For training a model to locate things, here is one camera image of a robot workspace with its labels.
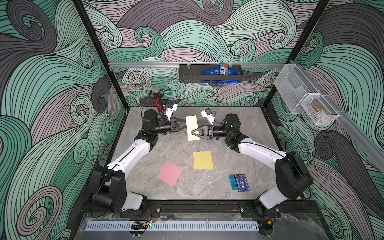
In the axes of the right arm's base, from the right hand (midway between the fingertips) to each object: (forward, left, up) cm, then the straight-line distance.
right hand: (191, 132), depth 71 cm
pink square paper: (-9, +13, -31) cm, 35 cm away
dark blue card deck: (-15, -28, -27) cm, 42 cm away
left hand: (+3, +1, +4) cm, 5 cm away
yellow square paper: (-2, -7, -28) cm, 29 cm away
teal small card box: (-14, -23, -29) cm, 40 cm away
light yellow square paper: (+2, 0, +4) cm, 5 cm away
